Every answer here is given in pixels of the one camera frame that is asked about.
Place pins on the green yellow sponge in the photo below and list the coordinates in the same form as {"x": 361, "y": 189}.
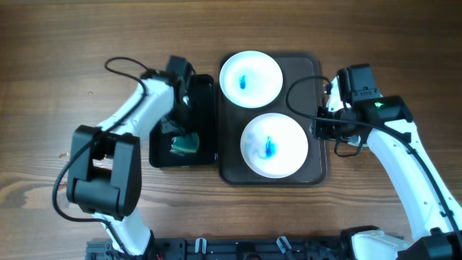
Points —
{"x": 188, "y": 143}

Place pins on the brown plastic tray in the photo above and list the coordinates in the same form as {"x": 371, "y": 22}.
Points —
{"x": 232, "y": 119}

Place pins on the pale blue plate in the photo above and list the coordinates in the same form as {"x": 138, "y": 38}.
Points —
{"x": 335, "y": 104}

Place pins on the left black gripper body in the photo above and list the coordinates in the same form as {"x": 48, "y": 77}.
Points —
{"x": 181, "y": 117}

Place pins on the black rectangular tray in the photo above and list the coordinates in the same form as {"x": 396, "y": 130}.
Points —
{"x": 201, "y": 119}

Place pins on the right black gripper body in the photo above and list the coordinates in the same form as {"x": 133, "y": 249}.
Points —
{"x": 332, "y": 130}

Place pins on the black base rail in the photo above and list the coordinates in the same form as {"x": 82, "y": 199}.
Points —
{"x": 328, "y": 247}

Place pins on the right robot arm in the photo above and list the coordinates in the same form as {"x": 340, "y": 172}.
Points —
{"x": 357, "y": 114}

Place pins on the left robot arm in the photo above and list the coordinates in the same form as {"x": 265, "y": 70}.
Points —
{"x": 104, "y": 170}

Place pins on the white plate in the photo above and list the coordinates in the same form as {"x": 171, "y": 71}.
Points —
{"x": 251, "y": 79}
{"x": 274, "y": 145}

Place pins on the white plate top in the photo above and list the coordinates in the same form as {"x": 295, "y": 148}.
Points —
{"x": 251, "y": 79}

